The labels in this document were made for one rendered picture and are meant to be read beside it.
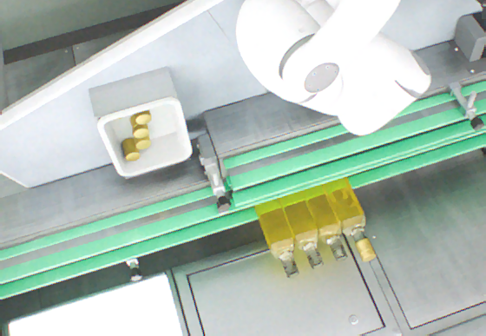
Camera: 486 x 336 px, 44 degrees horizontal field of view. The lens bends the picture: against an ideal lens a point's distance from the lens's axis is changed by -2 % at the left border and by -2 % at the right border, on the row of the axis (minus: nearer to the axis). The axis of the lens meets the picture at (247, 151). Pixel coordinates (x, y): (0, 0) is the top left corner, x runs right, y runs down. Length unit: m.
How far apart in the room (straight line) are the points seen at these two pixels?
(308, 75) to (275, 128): 0.62
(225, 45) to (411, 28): 0.46
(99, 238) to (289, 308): 0.48
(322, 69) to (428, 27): 0.77
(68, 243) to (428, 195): 0.93
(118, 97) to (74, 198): 0.33
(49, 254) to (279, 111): 0.62
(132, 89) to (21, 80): 0.85
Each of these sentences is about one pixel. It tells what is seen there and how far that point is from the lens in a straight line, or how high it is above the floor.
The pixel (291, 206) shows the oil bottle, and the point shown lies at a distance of 1.42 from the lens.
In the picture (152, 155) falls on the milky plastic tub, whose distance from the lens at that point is 1.41.
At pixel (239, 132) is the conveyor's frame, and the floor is 0.84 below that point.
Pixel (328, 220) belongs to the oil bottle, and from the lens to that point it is 1.41.
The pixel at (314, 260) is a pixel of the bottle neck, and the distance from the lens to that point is 1.38.
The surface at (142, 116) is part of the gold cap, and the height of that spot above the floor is 0.81.
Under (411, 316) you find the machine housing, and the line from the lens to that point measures 1.55.
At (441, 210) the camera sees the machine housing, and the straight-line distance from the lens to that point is 1.68.
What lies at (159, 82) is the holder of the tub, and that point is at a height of 0.79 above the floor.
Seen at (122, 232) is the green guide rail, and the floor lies 0.93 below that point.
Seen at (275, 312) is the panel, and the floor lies 1.17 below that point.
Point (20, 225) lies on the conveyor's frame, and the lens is 1.50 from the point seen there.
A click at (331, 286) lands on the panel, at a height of 1.15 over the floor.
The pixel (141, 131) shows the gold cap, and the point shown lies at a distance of 1.33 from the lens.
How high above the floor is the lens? 1.62
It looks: 32 degrees down
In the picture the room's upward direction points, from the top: 159 degrees clockwise
